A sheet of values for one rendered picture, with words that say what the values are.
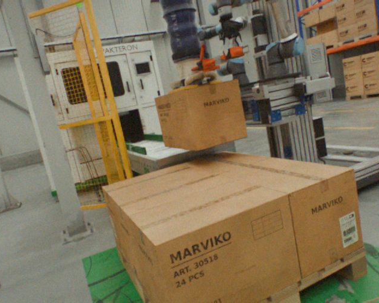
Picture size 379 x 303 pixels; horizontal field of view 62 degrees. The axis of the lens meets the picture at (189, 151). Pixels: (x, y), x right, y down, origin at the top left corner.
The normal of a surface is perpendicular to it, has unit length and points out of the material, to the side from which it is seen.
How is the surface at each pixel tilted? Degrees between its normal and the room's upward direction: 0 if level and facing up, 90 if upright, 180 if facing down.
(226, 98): 90
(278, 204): 90
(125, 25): 90
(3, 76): 90
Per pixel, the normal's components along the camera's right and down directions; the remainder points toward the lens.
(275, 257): 0.40, 0.07
